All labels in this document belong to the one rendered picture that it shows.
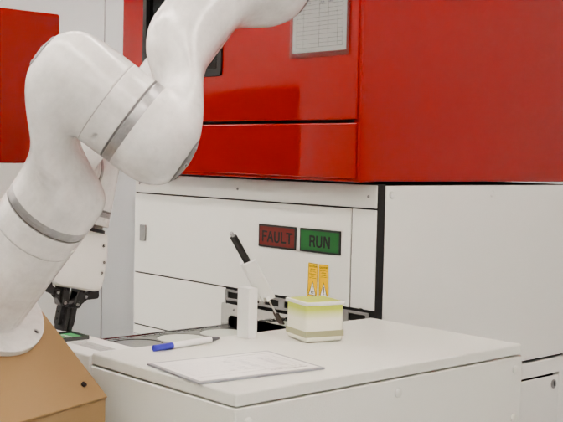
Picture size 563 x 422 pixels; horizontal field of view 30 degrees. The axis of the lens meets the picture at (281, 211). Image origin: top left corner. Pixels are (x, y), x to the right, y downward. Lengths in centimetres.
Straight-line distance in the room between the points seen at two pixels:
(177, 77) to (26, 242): 29
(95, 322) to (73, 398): 415
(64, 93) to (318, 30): 85
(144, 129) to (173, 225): 121
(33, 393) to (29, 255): 19
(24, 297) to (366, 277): 79
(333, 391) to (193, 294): 102
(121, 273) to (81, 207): 404
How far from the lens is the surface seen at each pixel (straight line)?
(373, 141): 200
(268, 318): 224
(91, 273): 177
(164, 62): 142
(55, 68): 132
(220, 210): 236
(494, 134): 229
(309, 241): 214
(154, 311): 259
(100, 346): 173
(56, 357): 154
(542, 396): 252
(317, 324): 173
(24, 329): 154
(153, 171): 132
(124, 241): 538
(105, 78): 132
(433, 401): 165
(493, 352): 175
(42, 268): 143
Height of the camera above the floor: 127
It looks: 3 degrees down
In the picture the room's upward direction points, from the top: 1 degrees clockwise
